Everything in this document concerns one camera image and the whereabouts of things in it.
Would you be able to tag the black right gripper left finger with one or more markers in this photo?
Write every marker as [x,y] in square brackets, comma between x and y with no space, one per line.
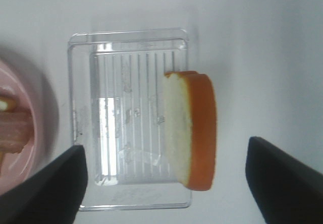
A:
[53,195]

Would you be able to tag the bread slice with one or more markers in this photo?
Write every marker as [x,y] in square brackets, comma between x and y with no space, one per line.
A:
[190,128]
[5,108]

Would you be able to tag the pink round plate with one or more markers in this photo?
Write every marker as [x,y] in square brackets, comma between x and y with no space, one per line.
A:
[24,85]

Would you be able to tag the right clear plastic tray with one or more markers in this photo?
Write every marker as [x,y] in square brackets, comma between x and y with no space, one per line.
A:
[116,92]

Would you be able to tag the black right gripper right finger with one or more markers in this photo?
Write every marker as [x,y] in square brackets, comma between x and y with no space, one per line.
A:
[285,190]

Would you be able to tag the bacon strip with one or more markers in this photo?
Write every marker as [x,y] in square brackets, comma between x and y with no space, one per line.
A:
[16,131]

